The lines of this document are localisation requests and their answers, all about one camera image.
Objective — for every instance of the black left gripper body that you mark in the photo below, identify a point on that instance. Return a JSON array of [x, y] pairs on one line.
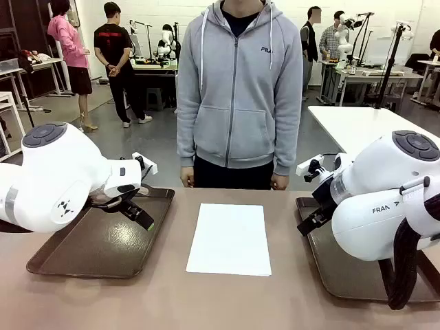
[[127, 190]]

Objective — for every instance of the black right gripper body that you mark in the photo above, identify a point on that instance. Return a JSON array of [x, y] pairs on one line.
[[326, 192]]

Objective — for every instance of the brown plastic serving tray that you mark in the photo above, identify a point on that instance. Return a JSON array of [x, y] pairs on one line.
[[103, 240], [350, 271]]

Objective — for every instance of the person in grey hoodie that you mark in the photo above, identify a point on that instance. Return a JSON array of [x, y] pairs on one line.
[[237, 103]]

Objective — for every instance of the person's left hand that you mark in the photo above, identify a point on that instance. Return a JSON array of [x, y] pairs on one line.
[[280, 182]]

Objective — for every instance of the person in pink hoodie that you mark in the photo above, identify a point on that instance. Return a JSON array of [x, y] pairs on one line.
[[70, 48]]

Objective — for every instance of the white desk with clutter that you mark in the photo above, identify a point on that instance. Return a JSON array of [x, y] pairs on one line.
[[41, 63]]

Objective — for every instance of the person's right hand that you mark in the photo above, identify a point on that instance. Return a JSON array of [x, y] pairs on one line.
[[187, 177]]

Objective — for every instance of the background workbench desk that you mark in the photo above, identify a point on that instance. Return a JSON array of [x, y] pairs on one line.
[[151, 70]]

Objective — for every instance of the person in black t-shirt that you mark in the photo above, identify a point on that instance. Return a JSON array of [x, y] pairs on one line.
[[115, 48]]

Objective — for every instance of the person in black vest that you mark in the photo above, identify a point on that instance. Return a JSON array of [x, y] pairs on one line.
[[309, 44]]

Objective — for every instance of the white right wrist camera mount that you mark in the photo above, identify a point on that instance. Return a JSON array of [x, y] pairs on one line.
[[309, 166]]

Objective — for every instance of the white A4 paper stack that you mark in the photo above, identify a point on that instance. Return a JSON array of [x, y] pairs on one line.
[[228, 240]]

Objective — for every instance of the grey plastic stool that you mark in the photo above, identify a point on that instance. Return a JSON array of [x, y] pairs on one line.
[[154, 98]]

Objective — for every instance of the background grey work table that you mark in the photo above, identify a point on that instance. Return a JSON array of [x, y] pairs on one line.
[[371, 74]]

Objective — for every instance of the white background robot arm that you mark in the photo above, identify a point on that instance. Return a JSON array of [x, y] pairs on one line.
[[166, 43], [343, 38]]

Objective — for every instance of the black camera tripod pole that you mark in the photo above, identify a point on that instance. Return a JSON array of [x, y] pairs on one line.
[[390, 65]]

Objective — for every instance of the small white side table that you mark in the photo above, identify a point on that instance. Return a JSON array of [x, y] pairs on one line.
[[8, 103]]

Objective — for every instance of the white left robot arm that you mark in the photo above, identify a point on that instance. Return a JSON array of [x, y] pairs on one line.
[[51, 165]]

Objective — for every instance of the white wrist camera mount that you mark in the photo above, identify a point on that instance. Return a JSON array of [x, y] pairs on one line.
[[309, 166], [146, 163]]

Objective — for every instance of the person in plaid shirt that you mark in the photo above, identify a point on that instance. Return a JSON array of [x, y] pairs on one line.
[[330, 41]]

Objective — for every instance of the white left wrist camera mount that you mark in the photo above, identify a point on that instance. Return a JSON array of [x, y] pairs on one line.
[[146, 163]]

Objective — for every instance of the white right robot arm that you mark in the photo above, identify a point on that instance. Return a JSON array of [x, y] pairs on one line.
[[374, 178]]

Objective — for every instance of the person in dark clothes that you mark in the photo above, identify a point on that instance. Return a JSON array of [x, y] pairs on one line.
[[435, 48]]

